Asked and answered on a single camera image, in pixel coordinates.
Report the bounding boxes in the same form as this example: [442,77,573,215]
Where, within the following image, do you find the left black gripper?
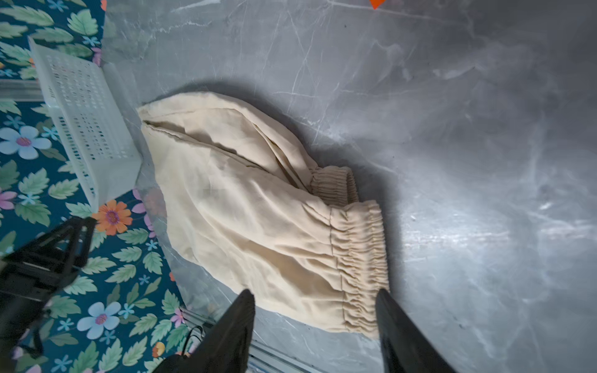
[1,217,96,354]

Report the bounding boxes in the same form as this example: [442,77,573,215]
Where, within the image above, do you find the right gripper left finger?
[155,289,255,373]

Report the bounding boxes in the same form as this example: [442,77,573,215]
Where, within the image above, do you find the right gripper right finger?
[376,289,456,373]

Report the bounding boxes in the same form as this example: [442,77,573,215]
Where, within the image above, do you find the beige shorts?
[138,93,390,339]

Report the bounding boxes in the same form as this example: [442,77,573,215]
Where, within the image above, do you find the white plastic laundry basket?
[29,40,142,211]

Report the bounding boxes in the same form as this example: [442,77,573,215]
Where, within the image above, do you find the orange shorts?
[369,0,386,9]

